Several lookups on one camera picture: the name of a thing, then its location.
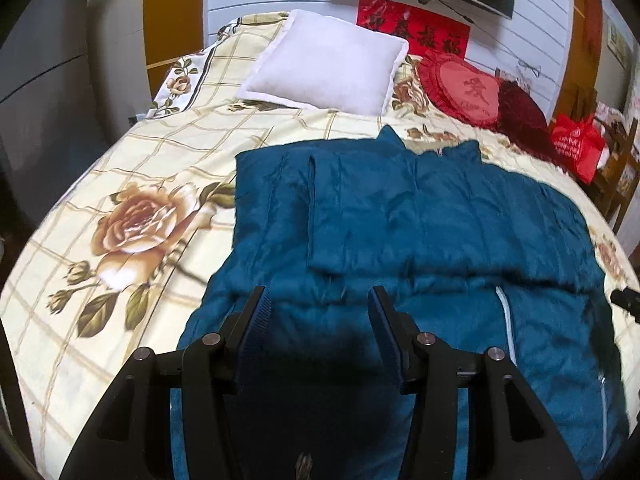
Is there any red heart-shaped pillow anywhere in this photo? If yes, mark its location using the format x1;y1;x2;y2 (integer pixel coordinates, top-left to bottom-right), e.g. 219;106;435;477
418;49;500;129

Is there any floral plaid bed sheet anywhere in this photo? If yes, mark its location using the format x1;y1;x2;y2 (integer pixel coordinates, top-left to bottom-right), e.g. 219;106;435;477
1;13;639;479

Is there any blue down jacket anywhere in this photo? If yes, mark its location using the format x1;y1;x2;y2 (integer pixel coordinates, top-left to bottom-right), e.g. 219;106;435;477
180;128;629;479

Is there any red shopping bag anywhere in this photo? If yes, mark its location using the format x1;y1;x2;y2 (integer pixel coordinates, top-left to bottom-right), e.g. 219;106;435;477
551;114;606;184

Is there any white square pillow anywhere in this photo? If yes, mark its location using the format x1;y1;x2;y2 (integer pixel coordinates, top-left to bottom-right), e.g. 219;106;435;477
236;10;409;116

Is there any grey refrigerator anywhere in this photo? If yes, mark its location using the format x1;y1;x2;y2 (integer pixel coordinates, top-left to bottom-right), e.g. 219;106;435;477
1;0;108;222

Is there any wooden chair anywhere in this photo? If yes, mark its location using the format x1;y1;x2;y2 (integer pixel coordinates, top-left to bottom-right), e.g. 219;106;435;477
588;118;639;233

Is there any red Chinese banner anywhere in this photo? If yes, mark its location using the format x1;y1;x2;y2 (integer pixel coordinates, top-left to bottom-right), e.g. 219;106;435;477
356;0;471;58

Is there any dark red fuzzy pillow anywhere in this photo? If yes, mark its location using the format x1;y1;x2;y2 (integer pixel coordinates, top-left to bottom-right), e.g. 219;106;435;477
497;80;555;162

